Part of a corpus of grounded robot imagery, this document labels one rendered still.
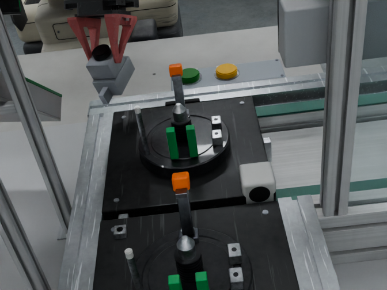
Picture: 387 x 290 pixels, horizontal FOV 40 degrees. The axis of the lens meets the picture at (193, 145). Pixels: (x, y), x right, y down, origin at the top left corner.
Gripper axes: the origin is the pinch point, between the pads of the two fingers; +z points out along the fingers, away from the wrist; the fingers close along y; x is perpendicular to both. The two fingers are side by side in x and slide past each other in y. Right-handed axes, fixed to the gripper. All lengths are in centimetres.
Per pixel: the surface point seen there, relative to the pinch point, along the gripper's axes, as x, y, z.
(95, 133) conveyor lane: 0.8, -3.2, 12.2
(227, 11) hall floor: 256, -72, -28
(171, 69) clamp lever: 0.3, 11.7, 2.0
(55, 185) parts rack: -11.5, -2.5, 18.3
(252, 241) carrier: -12.9, 28.2, 23.2
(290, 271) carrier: -15.5, 33.6, 25.3
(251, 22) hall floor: 246, -53, -20
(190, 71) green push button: 17.9, 6.8, 2.8
